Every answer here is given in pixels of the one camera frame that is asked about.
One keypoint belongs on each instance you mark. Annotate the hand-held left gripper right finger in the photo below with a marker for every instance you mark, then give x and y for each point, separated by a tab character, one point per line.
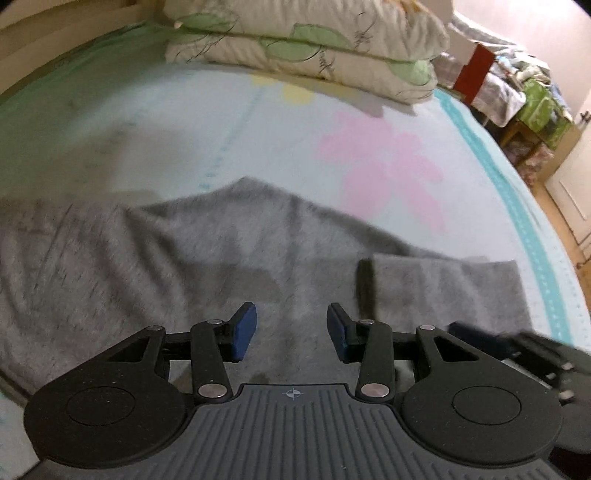
338	331

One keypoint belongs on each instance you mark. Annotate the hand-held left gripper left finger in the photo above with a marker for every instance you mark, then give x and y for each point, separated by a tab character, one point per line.
244	331

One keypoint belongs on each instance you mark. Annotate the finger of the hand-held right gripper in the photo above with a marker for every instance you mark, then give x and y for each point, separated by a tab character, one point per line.
480	339

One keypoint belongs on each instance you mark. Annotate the grey sweater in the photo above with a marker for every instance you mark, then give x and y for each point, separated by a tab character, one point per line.
184	258

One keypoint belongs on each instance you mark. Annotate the white door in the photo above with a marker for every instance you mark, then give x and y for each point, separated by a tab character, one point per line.
575	184

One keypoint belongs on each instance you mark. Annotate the floral fabric bag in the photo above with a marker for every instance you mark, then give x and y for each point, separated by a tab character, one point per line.
533	159

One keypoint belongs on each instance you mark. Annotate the light blue printed blanket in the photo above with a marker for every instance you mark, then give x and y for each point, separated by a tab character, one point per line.
231	129

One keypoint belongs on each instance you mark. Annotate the wooden stool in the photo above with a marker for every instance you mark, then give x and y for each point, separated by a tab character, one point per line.
519	138

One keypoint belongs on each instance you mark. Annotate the green floral storage bag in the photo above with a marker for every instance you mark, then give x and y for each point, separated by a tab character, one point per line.
545	108

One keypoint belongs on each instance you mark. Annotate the folded floral quilt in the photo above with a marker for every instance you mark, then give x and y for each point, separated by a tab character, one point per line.
314	41

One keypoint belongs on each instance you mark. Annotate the green bed sheet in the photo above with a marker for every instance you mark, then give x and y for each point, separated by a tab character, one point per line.
69	92

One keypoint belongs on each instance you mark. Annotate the red bed post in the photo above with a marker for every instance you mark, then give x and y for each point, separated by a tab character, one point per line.
473	74

